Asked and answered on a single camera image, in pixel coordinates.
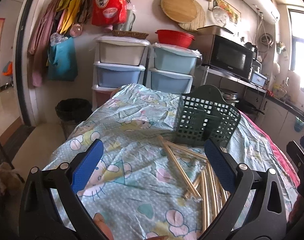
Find hanging yellow pink clothes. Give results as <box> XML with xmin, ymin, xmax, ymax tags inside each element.
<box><xmin>28</xmin><ymin>0</ymin><xmax>91</xmax><ymax>87</ymax></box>

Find light blue storage box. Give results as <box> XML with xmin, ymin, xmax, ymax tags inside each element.
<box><xmin>250</xmin><ymin>71</ymin><xmax>267</xmax><ymax>88</ymax></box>

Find round wooden board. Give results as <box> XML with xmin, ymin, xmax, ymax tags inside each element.
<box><xmin>161</xmin><ymin>0</ymin><xmax>197</xmax><ymax>23</ymax></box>

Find blue hanging bag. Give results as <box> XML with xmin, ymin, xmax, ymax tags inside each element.
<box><xmin>47</xmin><ymin>37</ymin><xmax>78</xmax><ymax>81</ymax></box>

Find red shopping bag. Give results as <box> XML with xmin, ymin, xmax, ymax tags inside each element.
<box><xmin>91</xmin><ymin>0</ymin><xmax>127</xmax><ymax>26</ymax></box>

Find window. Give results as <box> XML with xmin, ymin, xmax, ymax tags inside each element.
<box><xmin>289</xmin><ymin>9</ymin><xmax>304</xmax><ymax>75</ymax></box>

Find white kitchen cabinets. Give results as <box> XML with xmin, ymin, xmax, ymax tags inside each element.
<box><xmin>248</xmin><ymin>95</ymin><xmax>304</xmax><ymax>152</ymax></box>

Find black trash bin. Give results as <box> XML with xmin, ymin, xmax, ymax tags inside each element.
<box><xmin>55</xmin><ymin>98</ymin><xmax>92</xmax><ymax>140</ymax></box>

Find red plastic basin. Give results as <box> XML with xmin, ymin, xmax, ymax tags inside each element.
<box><xmin>155</xmin><ymin>29</ymin><xmax>195</xmax><ymax>48</ymax></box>

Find green plastic utensil basket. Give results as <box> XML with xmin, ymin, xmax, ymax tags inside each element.
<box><xmin>174</xmin><ymin>85</ymin><xmax>241</xmax><ymax>147</ymax></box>

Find transparent pot lid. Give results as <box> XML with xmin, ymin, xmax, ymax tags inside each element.
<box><xmin>212</xmin><ymin>6</ymin><xmax>229</xmax><ymax>27</ymax></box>

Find left hand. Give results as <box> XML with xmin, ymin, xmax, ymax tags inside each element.
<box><xmin>93</xmin><ymin>212</ymin><xmax>169</xmax><ymax>240</ymax></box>

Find stainless steel pot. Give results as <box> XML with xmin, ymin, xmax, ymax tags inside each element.
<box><xmin>219</xmin><ymin>88</ymin><xmax>239</xmax><ymax>106</ymax></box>

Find black microwave oven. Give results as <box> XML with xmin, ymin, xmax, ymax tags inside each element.
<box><xmin>193</xmin><ymin>34</ymin><xmax>252</xmax><ymax>80</ymax></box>

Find light blue drawer tower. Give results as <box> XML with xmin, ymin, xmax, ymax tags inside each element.
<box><xmin>149</xmin><ymin>43</ymin><xmax>202</xmax><ymax>94</ymax></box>

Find metal tray on microwave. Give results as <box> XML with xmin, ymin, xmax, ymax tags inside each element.
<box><xmin>196</xmin><ymin>25</ymin><xmax>233</xmax><ymax>36</ymax></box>

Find woven wicker tray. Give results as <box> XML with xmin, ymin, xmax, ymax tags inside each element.
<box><xmin>112</xmin><ymin>30</ymin><xmax>149</xmax><ymax>40</ymax></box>

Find black blender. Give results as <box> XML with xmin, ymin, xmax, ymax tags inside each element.
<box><xmin>244</xmin><ymin>42</ymin><xmax>262</xmax><ymax>73</ymax></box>

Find cartoon print light blue cloth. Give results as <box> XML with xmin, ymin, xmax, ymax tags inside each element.
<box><xmin>45</xmin><ymin>84</ymin><xmax>298</xmax><ymax>239</ymax></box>

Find fruit picture right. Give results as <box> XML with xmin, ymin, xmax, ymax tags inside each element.
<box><xmin>208</xmin><ymin>0</ymin><xmax>241</xmax><ymax>25</ymax></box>

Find white drawer tower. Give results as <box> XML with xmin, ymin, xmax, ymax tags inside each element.
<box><xmin>92</xmin><ymin>35</ymin><xmax>151</xmax><ymax>110</ymax></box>

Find round woven mat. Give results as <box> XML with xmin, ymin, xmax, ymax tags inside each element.
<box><xmin>178</xmin><ymin>0</ymin><xmax>206</xmax><ymax>32</ymax></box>

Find metal shelf rack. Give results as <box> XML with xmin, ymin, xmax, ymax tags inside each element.
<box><xmin>198</xmin><ymin>66</ymin><xmax>266</xmax><ymax>110</ymax></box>

